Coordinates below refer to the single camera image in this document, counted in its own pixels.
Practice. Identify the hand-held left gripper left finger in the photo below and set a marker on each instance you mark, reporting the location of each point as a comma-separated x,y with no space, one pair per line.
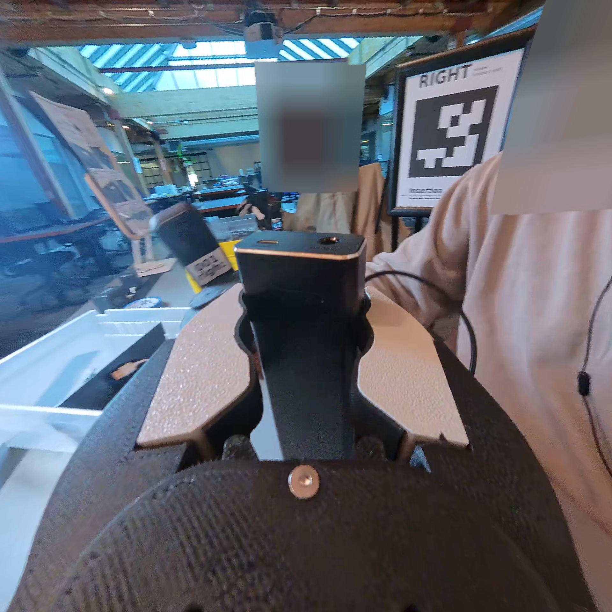
201,373

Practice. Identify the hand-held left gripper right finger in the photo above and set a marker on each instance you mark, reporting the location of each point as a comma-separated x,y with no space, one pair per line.
411,377

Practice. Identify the black multi-port usb hub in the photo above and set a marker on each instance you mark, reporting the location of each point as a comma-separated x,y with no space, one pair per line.
306,382

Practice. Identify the clear plastic storage bin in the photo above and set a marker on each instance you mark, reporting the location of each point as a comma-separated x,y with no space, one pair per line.
48,344

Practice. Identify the person's right forearm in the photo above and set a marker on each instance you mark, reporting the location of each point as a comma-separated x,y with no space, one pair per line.
420,258

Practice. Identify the yellow plastic bin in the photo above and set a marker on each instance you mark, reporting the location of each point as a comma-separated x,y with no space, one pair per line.
228,251

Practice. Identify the clear background bin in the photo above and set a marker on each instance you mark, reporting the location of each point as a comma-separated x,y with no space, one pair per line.
234,227

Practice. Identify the black bin divider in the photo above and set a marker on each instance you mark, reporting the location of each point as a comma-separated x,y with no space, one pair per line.
138,342

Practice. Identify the white blue tape roll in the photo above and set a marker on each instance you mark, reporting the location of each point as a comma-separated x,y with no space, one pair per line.
143,303

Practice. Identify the wooden background document stand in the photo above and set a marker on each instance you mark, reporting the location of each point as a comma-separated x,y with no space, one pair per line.
110,191

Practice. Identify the person's beige sweatshirt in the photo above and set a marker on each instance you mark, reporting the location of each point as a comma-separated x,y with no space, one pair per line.
526,334

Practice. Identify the framed marker sign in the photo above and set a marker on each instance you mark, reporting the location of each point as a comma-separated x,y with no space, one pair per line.
430,124

